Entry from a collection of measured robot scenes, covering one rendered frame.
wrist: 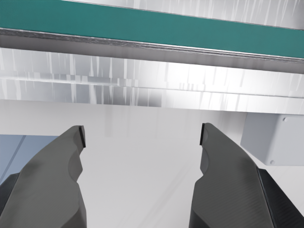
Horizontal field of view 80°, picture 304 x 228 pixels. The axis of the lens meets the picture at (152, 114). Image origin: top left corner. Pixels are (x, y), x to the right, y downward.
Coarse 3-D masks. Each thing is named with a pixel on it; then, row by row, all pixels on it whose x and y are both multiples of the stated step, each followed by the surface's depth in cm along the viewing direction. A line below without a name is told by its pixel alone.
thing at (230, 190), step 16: (208, 128) 11; (208, 144) 10; (224, 144) 10; (208, 160) 9; (224, 160) 9; (240, 160) 9; (208, 176) 8; (224, 176) 8; (240, 176) 8; (256, 176) 8; (208, 192) 7; (224, 192) 7; (240, 192) 7; (256, 192) 7; (192, 208) 6; (208, 208) 6; (224, 208) 6; (240, 208) 6; (256, 208) 6; (192, 224) 7; (208, 224) 6; (224, 224) 6; (240, 224) 6; (256, 224) 6; (272, 224) 6
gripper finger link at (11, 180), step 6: (12, 174) 8; (18, 174) 8; (6, 180) 8; (12, 180) 8; (0, 186) 7; (6, 186) 7; (12, 186) 7; (0, 192) 7; (6, 192) 7; (0, 198) 7; (6, 198) 7; (0, 204) 7; (0, 210) 6
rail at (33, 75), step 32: (0, 64) 16; (32, 64) 16; (64, 64) 17; (96, 64) 17; (128, 64) 17; (160, 64) 18; (0, 96) 17; (32, 96) 17; (64, 96) 17; (96, 96) 18; (128, 96) 18; (160, 96) 19; (192, 96) 19; (224, 96) 19; (256, 96) 20; (288, 96) 21
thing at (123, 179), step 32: (96, 160) 31; (128, 160) 31; (160, 160) 32; (192, 160) 33; (256, 160) 35; (96, 192) 32; (128, 192) 33; (160, 192) 34; (192, 192) 35; (288, 192) 38; (96, 224) 34; (128, 224) 35; (160, 224) 36
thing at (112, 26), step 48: (0, 0) 16; (48, 0) 16; (96, 0) 19; (144, 0) 20; (192, 0) 20; (240, 0) 21; (288, 0) 22; (144, 48) 26; (192, 48) 20; (240, 48) 20; (288, 48) 20
